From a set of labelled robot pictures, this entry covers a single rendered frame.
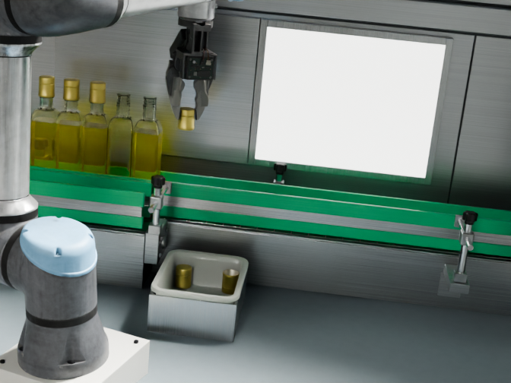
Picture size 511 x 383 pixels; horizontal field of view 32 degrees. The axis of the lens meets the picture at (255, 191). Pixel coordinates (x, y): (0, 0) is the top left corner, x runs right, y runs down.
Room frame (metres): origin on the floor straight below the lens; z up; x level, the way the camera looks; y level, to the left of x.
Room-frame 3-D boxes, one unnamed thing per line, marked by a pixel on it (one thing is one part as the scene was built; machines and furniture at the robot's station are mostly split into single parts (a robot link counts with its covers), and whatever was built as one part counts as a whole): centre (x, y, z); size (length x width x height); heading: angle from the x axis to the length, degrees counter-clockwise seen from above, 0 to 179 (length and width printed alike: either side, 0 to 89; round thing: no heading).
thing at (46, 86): (1.90, 0.48, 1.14); 0.04 x 0.04 x 0.04
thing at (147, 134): (1.88, 0.25, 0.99); 0.06 x 0.06 x 0.21; 85
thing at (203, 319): (1.68, 0.09, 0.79); 0.27 x 0.17 x 0.08; 176
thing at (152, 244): (1.77, 0.20, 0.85); 0.09 x 0.04 x 0.07; 176
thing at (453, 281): (1.71, -0.44, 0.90); 0.17 x 0.05 x 0.23; 176
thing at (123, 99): (1.89, 0.31, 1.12); 0.03 x 0.03 x 0.05
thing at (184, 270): (1.73, 0.14, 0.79); 0.04 x 0.04 x 0.04
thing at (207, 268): (1.65, 0.09, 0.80); 0.22 x 0.17 x 0.09; 176
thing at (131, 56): (2.01, 0.04, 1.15); 0.90 x 0.03 x 0.34; 86
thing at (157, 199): (1.76, 0.20, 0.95); 0.17 x 0.03 x 0.12; 176
